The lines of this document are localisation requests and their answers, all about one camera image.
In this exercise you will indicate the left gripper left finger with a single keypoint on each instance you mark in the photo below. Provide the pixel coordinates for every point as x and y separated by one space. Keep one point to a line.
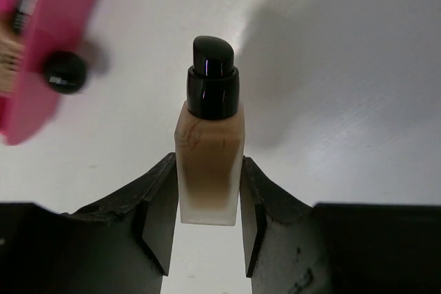
121 243

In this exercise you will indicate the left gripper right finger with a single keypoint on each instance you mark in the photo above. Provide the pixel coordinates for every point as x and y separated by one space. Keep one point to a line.
290 247

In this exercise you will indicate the foundation bottle black cap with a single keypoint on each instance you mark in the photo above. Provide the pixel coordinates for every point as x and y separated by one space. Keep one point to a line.
210 136

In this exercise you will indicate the pink drawer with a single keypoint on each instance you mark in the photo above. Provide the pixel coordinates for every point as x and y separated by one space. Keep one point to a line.
51 66

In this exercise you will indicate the foundation pump bottle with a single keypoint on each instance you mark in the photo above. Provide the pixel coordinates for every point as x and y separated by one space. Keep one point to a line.
13 25

